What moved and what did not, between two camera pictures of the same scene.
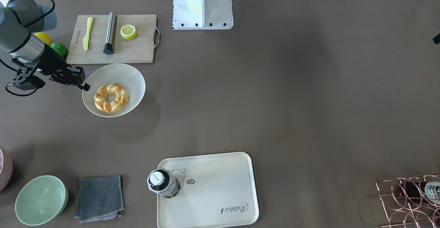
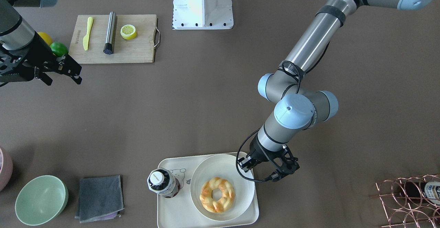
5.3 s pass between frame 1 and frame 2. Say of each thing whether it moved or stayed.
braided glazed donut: moved
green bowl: stayed
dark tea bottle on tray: stayed
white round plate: moved
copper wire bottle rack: stayed
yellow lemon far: stayed
